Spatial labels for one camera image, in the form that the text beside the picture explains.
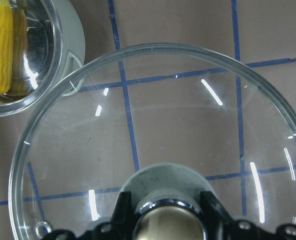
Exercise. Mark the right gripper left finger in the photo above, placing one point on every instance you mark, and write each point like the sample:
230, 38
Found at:
119, 227

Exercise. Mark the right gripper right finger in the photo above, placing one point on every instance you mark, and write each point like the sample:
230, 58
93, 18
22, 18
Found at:
219, 225

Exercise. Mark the glass pot lid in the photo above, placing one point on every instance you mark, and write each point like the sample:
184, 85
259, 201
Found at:
146, 105

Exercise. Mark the yellow corn cob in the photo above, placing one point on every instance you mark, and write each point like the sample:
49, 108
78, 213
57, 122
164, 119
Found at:
6, 46

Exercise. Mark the pale green steel pot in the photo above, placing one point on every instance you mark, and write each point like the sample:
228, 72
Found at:
48, 44

